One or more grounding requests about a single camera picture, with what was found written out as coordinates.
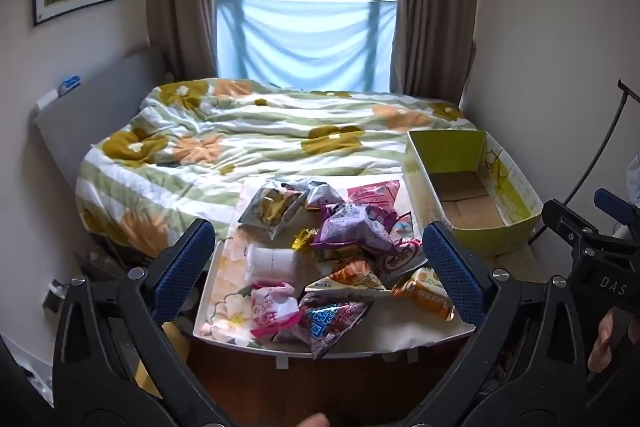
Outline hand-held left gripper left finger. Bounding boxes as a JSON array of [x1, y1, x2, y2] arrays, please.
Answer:
[[52, 218, 236, 427]]

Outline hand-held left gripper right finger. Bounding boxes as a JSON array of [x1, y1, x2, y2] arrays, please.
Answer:
[[410, 221, 588, 427]]

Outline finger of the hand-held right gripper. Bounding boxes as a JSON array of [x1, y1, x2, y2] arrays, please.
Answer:
[[541, 199, 601, 258], [594, 188, 640, 228]]

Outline purple snack bag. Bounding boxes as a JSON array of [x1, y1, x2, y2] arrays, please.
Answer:
[[310, 202, 401, 265]]

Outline green cardboard box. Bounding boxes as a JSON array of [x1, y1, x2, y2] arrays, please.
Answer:
[[402, 129, 543, 258]]

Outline pile of snack packets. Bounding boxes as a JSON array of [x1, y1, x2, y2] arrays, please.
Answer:
[[237, 177, 456, 360]]

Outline person's right hand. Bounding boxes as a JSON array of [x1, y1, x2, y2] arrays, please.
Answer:
[[587, 312, 640, 374]]

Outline yellow plastic object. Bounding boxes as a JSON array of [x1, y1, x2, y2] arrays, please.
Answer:
[[135, 322, 193, 388]]

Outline black curved rod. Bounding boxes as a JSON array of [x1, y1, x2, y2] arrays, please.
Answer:
[[532, 79, 640, 240]]

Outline small grey box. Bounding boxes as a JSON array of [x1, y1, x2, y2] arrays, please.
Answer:
[[42, 279, 68, 313]]

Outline floral striped quilt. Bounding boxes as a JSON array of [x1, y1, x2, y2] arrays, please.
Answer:
[[75, 78, 476, 258]]

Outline grey bed headboard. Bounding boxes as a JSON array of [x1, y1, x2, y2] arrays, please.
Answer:
[[32, 46, 171, 208]]

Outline small white box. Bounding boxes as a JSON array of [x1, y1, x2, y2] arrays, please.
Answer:
[[35, 89, 61, 112]]

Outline light blue cloth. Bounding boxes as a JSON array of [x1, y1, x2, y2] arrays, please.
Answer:
[[215, 0, 398, 92]]

